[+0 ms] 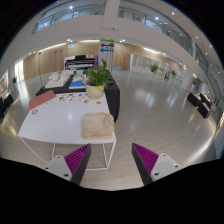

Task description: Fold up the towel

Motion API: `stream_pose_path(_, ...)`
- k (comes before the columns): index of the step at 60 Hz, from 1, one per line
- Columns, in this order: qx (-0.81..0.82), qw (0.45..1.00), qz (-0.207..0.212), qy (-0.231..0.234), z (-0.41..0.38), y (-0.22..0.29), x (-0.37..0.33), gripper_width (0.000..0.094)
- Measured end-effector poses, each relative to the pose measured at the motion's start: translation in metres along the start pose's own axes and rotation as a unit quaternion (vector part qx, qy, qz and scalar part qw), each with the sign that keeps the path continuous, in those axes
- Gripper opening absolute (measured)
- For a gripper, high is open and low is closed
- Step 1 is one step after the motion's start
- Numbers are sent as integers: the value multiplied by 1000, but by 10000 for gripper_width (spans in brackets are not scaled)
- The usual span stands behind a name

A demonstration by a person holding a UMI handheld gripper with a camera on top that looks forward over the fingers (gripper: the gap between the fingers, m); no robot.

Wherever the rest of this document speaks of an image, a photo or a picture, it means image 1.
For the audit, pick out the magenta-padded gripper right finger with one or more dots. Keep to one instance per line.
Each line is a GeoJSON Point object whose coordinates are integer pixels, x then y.
{"type": "Point", "coordinates": [146, 159]}

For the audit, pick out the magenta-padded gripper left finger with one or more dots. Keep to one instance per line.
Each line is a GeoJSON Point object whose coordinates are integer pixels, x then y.
{"type": "Point", "coordinates": [77, 159]}

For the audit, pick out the beige knitted towel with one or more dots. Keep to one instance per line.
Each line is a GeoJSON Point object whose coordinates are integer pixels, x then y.
{"type": "Point", "coordinates": [97, 126]}

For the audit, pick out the flat red board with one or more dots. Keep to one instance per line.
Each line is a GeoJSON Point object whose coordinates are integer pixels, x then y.
{"type": "Point", "coordinates": [41, 100]}

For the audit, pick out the black draped table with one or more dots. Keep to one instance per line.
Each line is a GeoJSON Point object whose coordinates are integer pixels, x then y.
{"type": "Point", "coordinates": [113, 96]}

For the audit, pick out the blue mat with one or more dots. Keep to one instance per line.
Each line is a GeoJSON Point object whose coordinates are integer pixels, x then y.
{"type": "Point", "coordinates": [77, 84]}

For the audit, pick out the potted plant in striped pot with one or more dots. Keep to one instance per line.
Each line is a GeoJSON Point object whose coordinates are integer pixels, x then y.
{"type": "Point", "coordinates": [95, 85]}

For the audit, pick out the group of black chairs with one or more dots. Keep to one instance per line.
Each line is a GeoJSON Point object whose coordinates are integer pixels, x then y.
{"type": "Point", "coordinates": [6, 105]}
{"type": "Point", "coordinates": [201, 105]}

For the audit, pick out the white architectural model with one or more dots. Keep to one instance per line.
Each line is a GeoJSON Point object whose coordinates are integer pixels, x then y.
{"type": "Point", "coordinates": [58, 80]}

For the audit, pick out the black piano with purple screen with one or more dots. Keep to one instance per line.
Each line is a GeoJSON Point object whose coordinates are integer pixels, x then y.
{"type": "Point", "coordinates": [81, 62]}

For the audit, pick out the small green background plant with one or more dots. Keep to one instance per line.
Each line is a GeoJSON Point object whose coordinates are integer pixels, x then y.
{"type": "Point", "coordinates": [14, 80]}

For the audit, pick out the white sign pillar with arrows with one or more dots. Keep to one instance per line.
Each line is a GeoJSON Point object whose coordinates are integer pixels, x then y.
{"type": "Point", "coordinates": [106, 53]}

